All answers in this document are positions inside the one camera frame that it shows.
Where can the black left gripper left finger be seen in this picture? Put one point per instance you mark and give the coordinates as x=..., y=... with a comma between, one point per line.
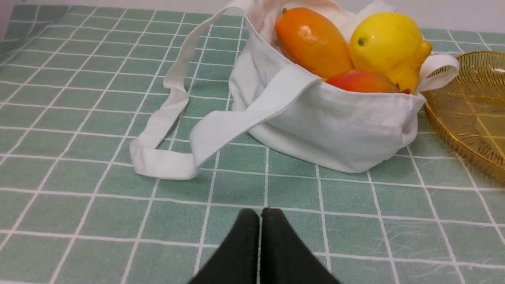
x=235, y=260

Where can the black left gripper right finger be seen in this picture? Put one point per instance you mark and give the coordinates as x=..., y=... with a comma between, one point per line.
x=284, y=258

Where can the yellow lemon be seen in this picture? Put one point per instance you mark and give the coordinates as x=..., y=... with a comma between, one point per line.
x=382, y=41

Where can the white cloth bag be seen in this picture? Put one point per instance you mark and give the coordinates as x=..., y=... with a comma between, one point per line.
x=284, y=106

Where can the red orange peach fruit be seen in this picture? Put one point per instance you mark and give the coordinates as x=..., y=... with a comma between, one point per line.
x=363, y=81

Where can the orange mango fruit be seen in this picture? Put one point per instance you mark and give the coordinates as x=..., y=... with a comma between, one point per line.
x=312, y=41

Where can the yellow pepper fruit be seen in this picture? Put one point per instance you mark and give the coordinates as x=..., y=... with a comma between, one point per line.
x=405, y=76

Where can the amber glass plate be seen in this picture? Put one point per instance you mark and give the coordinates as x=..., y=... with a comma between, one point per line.
x=468, y=113

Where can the green checkered tablecloth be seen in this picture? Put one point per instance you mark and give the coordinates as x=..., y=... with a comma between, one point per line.
x=78, y=83

